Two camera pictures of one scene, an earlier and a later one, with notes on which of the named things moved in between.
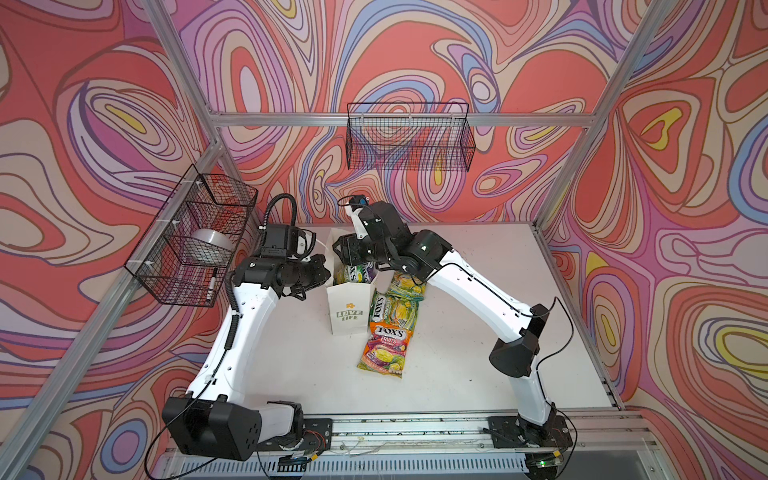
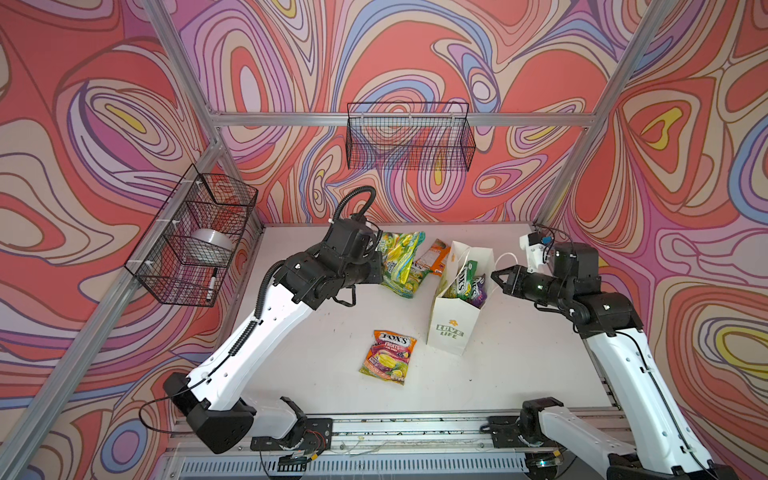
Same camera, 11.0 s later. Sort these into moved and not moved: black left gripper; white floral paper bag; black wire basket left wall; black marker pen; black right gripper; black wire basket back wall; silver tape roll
Moved: black right gripper; white floral paper bag; black left gripper
Not moved: black wire basket left wall; black marker pen; silver tape roll; black wire basket back wall
